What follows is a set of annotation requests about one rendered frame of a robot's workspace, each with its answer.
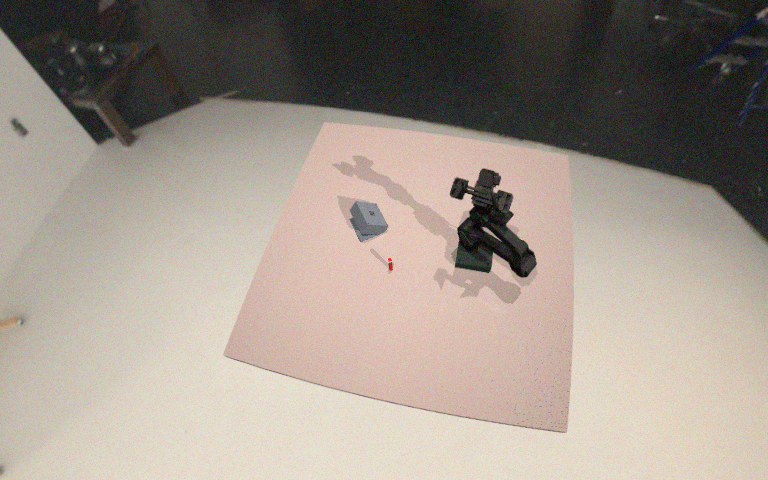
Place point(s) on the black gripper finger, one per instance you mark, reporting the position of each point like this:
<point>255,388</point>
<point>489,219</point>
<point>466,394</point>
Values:
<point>499,204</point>
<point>461,188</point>

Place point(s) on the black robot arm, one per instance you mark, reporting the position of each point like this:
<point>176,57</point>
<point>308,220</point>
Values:
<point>521,259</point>

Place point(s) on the grey sloped panel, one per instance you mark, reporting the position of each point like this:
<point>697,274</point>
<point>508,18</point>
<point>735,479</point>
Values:
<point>367,220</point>

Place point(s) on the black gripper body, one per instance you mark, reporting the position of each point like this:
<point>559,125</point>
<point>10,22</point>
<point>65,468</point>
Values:
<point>482,197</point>

